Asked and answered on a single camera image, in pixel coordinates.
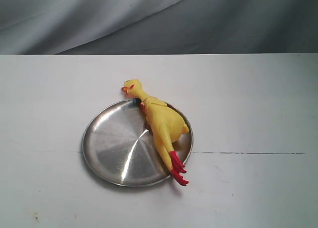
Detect round stainless steel plate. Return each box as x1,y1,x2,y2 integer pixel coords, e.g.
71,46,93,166
81,98,187,187

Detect yellow rubber chicken toy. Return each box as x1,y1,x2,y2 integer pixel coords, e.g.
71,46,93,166
122,79,189,186

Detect grey backdrop cloth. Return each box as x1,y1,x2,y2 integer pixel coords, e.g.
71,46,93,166
0,0,318,55

